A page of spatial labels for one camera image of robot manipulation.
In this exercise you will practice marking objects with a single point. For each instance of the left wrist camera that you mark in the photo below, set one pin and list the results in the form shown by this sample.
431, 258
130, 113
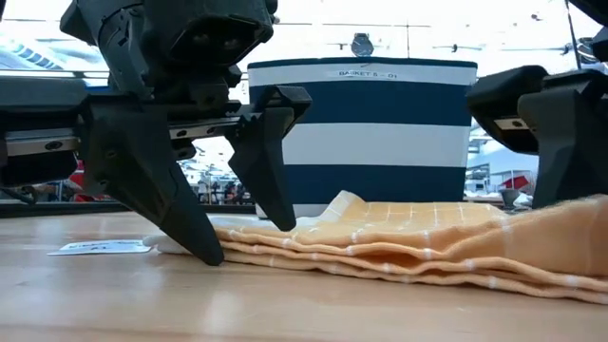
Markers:
218, 38

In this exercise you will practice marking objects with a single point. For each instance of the small white paper tag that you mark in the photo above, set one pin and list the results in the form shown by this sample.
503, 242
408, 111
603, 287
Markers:
100, 247

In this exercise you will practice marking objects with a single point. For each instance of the orange checked towel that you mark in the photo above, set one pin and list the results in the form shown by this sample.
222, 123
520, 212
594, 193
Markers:
404, 228

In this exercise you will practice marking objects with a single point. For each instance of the navy white striped basket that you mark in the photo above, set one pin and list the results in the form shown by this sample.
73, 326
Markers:
380, 104

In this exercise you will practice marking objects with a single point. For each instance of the thin black pole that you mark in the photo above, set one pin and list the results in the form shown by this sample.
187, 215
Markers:
571, 33

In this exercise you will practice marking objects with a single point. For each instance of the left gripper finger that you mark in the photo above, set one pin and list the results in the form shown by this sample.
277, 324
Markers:
138, 171
263, 161

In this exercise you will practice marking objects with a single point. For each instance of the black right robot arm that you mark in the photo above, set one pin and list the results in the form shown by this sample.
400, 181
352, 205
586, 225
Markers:
596, 7

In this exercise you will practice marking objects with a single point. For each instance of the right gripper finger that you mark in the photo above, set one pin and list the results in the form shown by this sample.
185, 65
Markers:
575, 152

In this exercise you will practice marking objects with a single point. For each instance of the white basket label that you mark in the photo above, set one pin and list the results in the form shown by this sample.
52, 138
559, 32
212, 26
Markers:
366, 74

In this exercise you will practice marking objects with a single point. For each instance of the red plastic bin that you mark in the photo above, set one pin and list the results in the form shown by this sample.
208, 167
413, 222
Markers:
78, 183

